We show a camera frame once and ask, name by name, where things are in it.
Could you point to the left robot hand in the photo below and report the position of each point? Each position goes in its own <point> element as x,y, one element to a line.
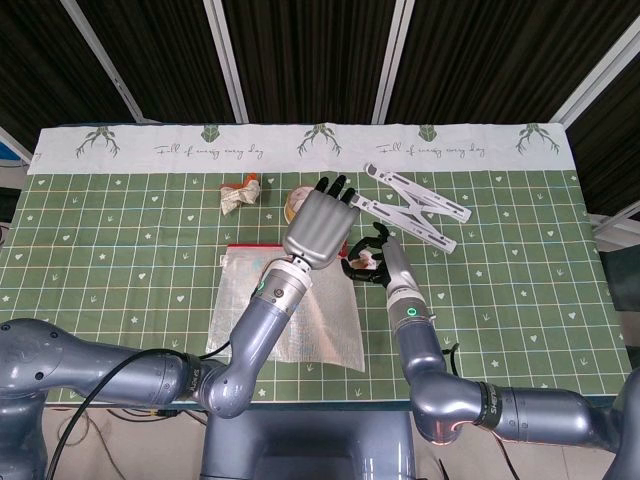
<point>320,230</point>

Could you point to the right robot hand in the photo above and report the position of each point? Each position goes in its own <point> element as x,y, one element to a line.
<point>397,265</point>

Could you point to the clear zipper mesh pouch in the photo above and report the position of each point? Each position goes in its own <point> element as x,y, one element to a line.
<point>325,325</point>

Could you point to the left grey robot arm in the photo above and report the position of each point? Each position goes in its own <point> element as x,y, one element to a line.
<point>260,320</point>

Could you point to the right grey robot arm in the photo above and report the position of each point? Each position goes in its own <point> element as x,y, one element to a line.
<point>420,350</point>

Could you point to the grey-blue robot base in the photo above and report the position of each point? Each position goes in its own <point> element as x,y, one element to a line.
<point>300,445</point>

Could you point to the small round pink tin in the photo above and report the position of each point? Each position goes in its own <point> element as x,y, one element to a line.
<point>364,258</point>

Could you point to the yellow packing tape roll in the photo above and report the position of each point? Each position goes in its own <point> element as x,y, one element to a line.
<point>295,202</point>

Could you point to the white folding laptop stand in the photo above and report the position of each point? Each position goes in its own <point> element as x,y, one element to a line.
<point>415,210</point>

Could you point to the crumpled paper wrapper ball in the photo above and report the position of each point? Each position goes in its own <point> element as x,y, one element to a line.
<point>240,196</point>

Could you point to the green checked tablecloth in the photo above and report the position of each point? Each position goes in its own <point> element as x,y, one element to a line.
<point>500,310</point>

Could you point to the blue panel edge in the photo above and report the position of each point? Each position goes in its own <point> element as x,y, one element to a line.
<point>7,150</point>

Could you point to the white partition post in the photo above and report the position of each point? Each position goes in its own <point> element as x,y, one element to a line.
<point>600,75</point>
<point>225,60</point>
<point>107,70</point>
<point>392,65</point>

